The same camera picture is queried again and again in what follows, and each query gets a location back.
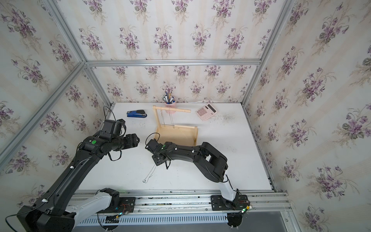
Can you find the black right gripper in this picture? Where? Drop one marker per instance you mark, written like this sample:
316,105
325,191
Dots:
156,162

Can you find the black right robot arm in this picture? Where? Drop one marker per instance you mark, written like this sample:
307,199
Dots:
208,160

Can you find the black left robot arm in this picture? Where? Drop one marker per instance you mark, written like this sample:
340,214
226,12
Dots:
50,213

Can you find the pink pen cup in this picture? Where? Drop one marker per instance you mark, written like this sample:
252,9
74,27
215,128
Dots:
168,99

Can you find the blue stapler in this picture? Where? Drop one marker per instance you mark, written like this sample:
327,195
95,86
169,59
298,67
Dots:
137,114

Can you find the wooden jewelry display stand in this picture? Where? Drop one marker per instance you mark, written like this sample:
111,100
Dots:
178,134

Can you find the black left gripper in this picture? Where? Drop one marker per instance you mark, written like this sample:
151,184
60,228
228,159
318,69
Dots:
132,141

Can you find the pink calculator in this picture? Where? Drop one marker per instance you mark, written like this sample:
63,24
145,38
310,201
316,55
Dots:
206,112

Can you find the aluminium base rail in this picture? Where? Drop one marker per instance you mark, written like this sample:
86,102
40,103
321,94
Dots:
161,207

